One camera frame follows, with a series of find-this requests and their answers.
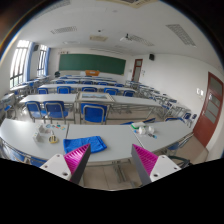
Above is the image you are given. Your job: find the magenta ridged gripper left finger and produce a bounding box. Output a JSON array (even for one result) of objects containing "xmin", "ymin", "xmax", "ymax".
[{"xmin": 39, "ymin": 143, "xmax": 92, "ymax": 185}]

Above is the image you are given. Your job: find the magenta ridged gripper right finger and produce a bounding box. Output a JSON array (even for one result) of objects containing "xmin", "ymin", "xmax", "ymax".
[{"xmin": 130, "ymin": 143, "xmax": 182, "ymax": 187}]

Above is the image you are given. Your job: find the blue folded towel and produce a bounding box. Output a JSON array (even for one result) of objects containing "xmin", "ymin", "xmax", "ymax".
[{"xmin": 63, "ymin": 136, "xmax": 107, "ymax": 153}]

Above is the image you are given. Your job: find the white cups cluster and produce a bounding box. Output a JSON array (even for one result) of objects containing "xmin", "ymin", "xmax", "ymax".
[{"xmin": 138, "ymin": 126, "xmax": 155, "ymax": 135}]

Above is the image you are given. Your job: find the yellow tape roll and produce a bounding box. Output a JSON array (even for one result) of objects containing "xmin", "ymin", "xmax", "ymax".
[{"xmin": 48, "ymin": 135, "xmax": 58, "ymax": 144}]

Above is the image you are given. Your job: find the green white box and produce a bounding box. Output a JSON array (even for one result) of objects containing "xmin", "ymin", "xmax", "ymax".
[{"xmin": 131, "ymin": 122, "xmax": 145, "ymax": 129}]

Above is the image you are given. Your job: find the small white box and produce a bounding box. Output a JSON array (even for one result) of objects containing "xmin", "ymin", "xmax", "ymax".
[{"xmin": 32, "ymin": 132, "xmax": 43, "ymax": 142}]

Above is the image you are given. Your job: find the blue chair centre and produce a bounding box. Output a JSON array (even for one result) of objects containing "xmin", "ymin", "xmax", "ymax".
[{"xmin": 80, "ymin": 103, "xmax": 108, "ymax": 124}]

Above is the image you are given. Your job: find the blue chair middle-left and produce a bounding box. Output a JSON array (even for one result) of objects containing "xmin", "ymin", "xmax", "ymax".
[{"xmin": 43, "ymin": 101, "xmax": 68, "ymax": 122}]

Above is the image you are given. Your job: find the blue chair left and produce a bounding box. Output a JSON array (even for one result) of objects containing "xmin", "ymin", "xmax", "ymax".
[{"xmin": 25, "ymin": 101, "xmax": 47, "ymax": 122}]

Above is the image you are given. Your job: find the red-brown near door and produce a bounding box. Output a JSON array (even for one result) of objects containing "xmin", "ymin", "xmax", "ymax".
[{"xmin": 193, "ymin": 72, "xmax": 224, "ymax": 147}]

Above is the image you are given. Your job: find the red-brown door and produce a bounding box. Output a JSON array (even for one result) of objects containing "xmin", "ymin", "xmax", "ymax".
[
  {"xmin": 193, "ymin": 72, "xmax": 224, "ymax": 147},
  {"xmin": 132, "ymin": 59, "xmax": 143, "ymax": 82}
]

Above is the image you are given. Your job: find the orange lectern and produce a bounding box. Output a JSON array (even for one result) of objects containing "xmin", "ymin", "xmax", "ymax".
[{"xmin": 85, "ymin": 70, "xmax": 100, "ymax": 76}]

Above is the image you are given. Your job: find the red-brown far door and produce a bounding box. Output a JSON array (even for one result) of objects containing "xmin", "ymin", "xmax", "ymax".
[{"xmin": 132, "ymin": 59, "xmax": 143, "ymax": 82}]

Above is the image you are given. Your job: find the green chalkboard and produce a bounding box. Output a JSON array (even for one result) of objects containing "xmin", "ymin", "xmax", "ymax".
[{"xmin": 59, "ymin": 54, "xmax": 126, "ymax": 75}]

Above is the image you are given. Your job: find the left window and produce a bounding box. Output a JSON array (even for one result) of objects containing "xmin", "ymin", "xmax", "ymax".
[{"xmin": 10, "ymin": 40, "xmax": 30, "ymax": 87}]

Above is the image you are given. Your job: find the ceiling projector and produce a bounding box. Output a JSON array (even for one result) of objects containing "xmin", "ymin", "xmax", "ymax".
[{"xmin": 120, "ymin": 34, "xmax": 132, "ymax": 43}]

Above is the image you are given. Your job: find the black wall speaker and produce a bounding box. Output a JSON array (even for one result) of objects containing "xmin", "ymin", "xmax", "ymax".
[{"xmin": 149, "ymin": 54, "xmax": 155, "ymax": 61}]

